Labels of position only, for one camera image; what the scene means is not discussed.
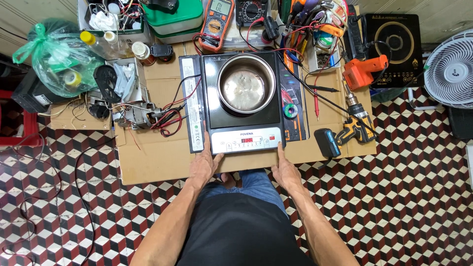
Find person's left hand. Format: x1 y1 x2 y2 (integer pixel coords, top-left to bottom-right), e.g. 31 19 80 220
187 132 225 185

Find person's right hand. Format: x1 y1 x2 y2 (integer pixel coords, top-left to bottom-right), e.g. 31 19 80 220
271 142 304 193

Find black induction cooker white panel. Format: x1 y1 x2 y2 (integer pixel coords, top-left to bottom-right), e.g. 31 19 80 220
200 51 286 155

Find person's blue jeans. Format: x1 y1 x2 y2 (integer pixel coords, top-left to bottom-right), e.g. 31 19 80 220
199 169 289 216

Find person's foot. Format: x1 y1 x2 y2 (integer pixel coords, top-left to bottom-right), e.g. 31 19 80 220
220 172 242 190

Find large brown cardboard sheet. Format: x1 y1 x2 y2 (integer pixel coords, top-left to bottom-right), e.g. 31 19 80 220
114 40 378 185

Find flat black colourful printed box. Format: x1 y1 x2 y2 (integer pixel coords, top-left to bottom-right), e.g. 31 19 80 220
278 52 310 142

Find long black white-labelled power unit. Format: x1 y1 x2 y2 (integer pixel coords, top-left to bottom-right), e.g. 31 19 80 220
179 55 206 154

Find person's black shirt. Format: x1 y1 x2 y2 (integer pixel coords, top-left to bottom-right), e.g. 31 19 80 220
177 192 315 266

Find grey electric motor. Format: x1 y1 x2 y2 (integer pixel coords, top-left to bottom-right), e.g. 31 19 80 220
110 101 165 131

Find stainless steel pot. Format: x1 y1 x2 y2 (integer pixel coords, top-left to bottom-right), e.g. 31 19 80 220
217 54 276 115

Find black multimeter probe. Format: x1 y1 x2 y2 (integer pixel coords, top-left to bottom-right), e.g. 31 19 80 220
305 84 340 93

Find grey box with tissue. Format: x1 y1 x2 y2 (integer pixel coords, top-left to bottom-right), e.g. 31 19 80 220
105 57 149 104

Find small white parts box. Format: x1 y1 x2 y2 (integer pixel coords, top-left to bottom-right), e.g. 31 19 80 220
307 31 341 74

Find small black electrical part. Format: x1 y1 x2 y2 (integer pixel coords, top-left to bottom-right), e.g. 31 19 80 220
150 43 174 63

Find orange heat gun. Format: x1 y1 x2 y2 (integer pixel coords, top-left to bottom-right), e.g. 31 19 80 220
342 55 389 91

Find black round vented cover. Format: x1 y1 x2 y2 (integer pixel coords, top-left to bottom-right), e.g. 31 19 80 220
93 65 118 103

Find brown bottle white cap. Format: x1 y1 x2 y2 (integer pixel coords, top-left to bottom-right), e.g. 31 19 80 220
132 41 156 67

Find small brown cardboard piece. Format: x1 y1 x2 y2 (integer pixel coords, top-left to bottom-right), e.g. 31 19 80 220
50 97 112 131

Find orange digital multimeter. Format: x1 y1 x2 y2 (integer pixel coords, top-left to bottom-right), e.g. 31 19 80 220
198 0 236 53

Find black plug adapter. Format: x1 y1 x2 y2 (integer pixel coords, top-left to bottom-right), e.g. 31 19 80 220
262 16 281 41

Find clear bottle white cap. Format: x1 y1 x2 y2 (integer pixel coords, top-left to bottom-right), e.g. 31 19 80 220
103 31 131 57

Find white box with green lid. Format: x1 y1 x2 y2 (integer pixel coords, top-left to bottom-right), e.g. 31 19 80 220
142 0 204 44

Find black power strip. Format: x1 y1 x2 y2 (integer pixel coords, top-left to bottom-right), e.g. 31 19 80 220
345 5 367 62

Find heap of hand tools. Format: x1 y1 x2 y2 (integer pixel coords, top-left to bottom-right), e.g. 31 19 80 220
279 0 350 63

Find clear bottle yellow cap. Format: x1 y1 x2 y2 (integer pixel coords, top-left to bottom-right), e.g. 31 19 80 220
80 31 123 61

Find black analog multimeter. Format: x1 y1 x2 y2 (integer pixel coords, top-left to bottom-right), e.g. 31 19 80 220
235 0 269 27

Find black gold-ringed induction cooker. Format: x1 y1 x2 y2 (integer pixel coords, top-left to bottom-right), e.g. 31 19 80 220
364 14 425 89

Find white box of parts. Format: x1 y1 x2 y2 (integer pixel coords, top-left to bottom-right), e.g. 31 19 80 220
77 0 154 46

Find green plastic bag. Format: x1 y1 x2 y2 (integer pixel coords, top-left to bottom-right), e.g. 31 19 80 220
12 18 106 99

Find dark grey box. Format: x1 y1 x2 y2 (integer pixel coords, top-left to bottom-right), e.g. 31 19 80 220
447 106 473 140

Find black box device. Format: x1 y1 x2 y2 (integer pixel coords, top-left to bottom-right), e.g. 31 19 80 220
11 68 71 114

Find red plastic crate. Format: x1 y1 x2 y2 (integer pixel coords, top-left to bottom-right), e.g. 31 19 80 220
0 89 40 147

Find white electric fan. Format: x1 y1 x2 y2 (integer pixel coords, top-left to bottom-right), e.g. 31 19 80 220
407 29 473 111

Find red and black wires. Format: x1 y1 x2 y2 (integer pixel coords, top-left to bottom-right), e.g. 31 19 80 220
149 74 202 138

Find green solder wire spool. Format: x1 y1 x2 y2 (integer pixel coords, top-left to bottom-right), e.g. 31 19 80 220
283 103 299 119

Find yellow black cordless drill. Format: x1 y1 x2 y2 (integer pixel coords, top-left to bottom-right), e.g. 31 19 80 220
314 92 378 159

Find black floor cables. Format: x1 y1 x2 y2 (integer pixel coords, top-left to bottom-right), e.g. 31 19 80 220
0 132 116 266

